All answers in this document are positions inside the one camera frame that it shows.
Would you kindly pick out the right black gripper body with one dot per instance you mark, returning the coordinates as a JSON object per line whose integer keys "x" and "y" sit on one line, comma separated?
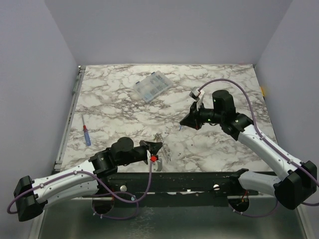
{"x": 195, "y": 114}

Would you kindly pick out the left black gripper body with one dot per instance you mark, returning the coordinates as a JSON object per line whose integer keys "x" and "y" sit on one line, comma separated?
{"x": 142, "y": 152}

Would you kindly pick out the clear plastic organizer box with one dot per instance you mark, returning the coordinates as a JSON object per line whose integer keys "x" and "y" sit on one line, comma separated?
{"x": 152, "y": 86}

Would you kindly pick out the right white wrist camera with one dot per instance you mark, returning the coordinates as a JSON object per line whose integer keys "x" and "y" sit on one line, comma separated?
{"x": 198, "y": 96}

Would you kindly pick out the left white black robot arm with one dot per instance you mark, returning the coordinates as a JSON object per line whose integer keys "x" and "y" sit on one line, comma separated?
{"x": 32, "y": 196}

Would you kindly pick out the red blue screwdriver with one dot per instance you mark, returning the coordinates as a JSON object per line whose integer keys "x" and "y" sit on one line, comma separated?
{"x": 86, "y": 134}

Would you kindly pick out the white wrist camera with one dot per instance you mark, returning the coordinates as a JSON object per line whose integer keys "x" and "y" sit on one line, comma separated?
{"x": 156, "y": 163}
{"x": 198, "y": 96}

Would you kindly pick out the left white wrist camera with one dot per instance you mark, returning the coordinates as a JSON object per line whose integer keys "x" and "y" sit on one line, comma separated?
{"x": 156, "y": 163}

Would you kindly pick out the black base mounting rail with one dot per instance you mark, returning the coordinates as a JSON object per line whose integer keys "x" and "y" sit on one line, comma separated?
{"x": 178, "y": 189}

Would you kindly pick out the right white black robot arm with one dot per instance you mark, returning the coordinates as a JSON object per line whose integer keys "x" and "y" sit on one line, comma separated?
{"x": 293, "y": 182}

